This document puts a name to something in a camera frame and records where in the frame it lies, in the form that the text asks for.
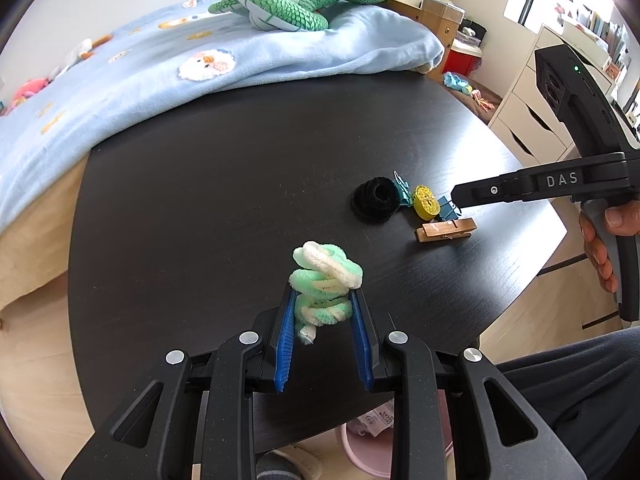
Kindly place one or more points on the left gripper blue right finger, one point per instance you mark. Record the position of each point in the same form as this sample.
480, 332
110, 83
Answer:
362, 337

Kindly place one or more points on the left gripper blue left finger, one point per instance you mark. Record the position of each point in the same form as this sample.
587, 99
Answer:
284, 344

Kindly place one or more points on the green white twisted sock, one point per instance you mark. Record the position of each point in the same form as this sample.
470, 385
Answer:
323, 281

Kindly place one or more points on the wooden clothespin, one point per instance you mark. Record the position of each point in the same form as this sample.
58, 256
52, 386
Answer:
432, 232

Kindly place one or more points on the black hair scrunchie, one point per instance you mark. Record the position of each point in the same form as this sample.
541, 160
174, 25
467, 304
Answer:
375, 201

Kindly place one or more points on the yellow tape roll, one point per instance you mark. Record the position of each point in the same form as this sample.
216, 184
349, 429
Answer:
425, 203

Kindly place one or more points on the teal binder clip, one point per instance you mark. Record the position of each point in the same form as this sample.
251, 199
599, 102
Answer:
404, 192

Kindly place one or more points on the white cotton socks box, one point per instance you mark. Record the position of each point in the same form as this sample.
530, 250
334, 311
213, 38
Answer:
376, 421

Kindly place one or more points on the pink trash bin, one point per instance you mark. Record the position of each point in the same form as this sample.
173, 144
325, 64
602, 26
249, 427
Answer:
372, 455

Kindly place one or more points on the person right hand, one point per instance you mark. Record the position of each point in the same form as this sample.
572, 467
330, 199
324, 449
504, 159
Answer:
621, 221

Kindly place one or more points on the white drawer cabinet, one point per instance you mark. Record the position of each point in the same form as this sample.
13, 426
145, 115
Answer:
524, 121

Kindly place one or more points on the black shoe left foot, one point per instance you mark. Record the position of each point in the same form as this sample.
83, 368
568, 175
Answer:
288, 463

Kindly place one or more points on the brown pet bed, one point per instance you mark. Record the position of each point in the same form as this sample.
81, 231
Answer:
480, 100

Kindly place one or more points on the blue binder clip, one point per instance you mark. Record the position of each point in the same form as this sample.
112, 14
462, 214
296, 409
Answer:
448, 211

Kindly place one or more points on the black wooden table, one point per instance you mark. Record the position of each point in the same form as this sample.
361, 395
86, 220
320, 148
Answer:
185, 224

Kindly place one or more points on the red storage box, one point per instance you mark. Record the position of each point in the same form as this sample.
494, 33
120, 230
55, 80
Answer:
463, 58

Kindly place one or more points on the light blue blanket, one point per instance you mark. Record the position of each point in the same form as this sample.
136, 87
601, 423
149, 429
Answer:
175, 75

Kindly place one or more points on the white goose plush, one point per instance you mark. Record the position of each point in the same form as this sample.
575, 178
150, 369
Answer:
83, 51

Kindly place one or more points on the pink plush toy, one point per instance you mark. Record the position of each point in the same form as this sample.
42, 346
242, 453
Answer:
27, 90

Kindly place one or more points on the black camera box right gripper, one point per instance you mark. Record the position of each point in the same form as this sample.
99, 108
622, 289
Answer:
578, 103

